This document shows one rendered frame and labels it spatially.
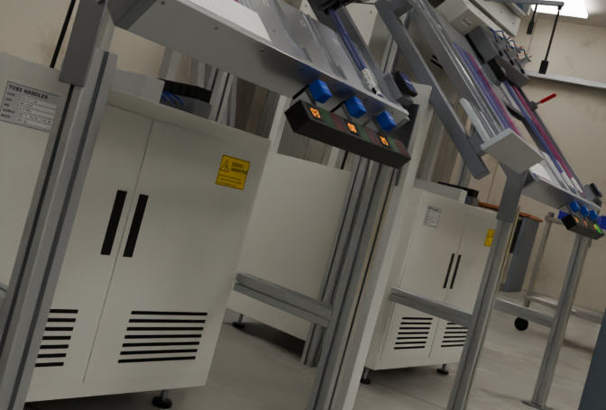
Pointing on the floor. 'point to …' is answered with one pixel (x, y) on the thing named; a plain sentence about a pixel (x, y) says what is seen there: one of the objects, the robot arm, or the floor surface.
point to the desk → (522, 244)
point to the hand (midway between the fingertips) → (328, 2)
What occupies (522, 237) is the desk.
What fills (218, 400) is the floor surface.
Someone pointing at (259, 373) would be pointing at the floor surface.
